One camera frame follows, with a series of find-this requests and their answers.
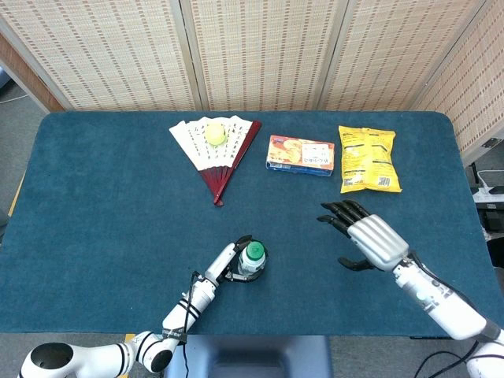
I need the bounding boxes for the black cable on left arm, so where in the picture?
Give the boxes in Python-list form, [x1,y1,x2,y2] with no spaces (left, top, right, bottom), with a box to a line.
[180,270,206,378]

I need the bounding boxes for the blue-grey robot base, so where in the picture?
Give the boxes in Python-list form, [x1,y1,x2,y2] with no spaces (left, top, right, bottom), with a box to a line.
[163,335,334,378]

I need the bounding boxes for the yellow tennis ball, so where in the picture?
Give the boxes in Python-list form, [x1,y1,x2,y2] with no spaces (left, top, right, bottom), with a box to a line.
[204,123,228,146]

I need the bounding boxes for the woven bamboo folding screen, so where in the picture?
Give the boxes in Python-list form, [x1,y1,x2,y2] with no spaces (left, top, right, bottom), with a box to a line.
[0,0,504,155]

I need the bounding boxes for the blue table cloth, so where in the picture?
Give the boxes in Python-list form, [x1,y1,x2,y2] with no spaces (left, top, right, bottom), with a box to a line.
[0,110,498,337]

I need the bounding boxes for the orange and blue cracker box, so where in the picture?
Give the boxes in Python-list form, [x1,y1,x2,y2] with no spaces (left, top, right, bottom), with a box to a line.
[265,135,336,178]

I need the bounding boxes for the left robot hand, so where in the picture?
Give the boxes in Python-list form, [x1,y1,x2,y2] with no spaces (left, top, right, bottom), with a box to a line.
[204,235,269,285]

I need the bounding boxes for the white plastic drink bottle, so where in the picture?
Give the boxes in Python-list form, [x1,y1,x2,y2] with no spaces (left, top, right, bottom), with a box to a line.
[237,246,269,277]

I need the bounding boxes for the yellow snack bag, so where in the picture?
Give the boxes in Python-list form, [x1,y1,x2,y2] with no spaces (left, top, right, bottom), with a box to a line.
[338,125,403,195]

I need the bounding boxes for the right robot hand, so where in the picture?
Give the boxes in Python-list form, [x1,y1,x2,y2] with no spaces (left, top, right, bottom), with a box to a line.
[317,199,410,274]

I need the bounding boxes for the paper folding fan red ribs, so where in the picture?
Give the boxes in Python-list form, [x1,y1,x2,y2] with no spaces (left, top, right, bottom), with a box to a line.
[169,115,262,206]

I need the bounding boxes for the black floor cable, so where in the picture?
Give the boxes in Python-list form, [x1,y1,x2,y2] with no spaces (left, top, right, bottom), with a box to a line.
[413,341,480,378]

